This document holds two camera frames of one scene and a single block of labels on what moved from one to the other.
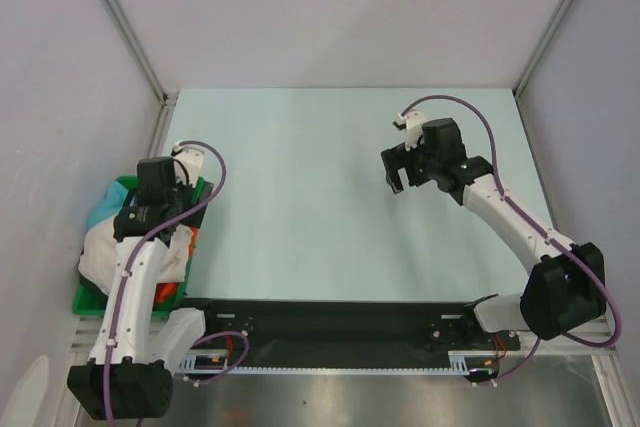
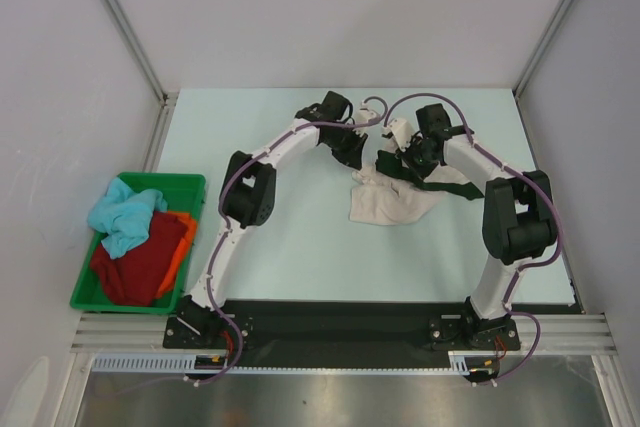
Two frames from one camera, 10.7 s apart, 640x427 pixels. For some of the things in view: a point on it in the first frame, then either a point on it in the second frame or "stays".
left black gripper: x=187 y=190 -> x=353 y=156
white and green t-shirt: x=97 y=259 -> x=387 y=193
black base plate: x=404 y=327 stays
